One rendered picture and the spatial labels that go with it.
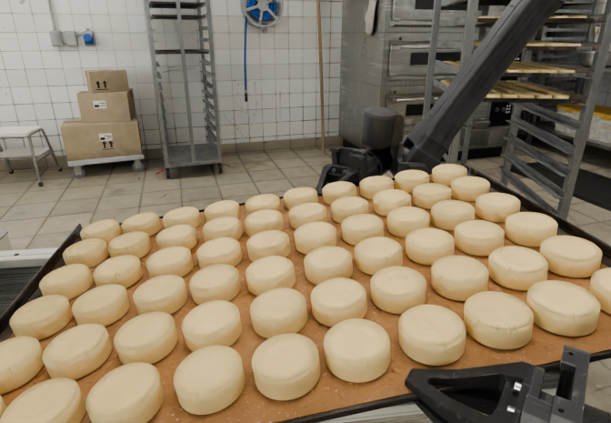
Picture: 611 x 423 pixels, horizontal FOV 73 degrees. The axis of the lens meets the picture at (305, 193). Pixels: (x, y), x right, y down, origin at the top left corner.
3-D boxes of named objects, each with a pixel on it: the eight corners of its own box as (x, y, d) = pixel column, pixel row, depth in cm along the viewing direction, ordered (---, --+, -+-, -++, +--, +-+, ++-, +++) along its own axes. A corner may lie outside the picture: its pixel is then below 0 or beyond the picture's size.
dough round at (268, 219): (265, 243, 51) (263, 228, 50) (238, 234, 54) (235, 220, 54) (292, 226, 55) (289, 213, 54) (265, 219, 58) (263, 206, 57)
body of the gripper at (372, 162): (326, 148, 69) (349, 137, 75) (330, 204, 73) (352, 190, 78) (360, 152, 65) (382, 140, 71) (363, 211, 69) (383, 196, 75)
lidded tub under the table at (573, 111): (548, 129, 445) (554, 105, 436) (583, 126, 457) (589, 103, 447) (579, 136, 410) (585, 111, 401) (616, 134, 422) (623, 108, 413)
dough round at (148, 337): (116, 377, 33) (109, 357, 32) (122, 337, 38) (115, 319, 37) (180, 357, 34) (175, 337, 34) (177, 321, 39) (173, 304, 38)
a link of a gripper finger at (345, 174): (298, 177, 64) (331, 161, 71) (302, 219, 67) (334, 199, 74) (335, 184, 60) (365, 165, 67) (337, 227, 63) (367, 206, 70)
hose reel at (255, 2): (282, 98, 438) (279, -17, 399) (285, 100, 423) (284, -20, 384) (243, 100, 427) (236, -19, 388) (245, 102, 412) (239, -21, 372)
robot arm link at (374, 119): (427, 183, 74) (412, 163, 82) (441, 120, 69) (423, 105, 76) (362, 182, 73) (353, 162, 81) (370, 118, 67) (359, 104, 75)
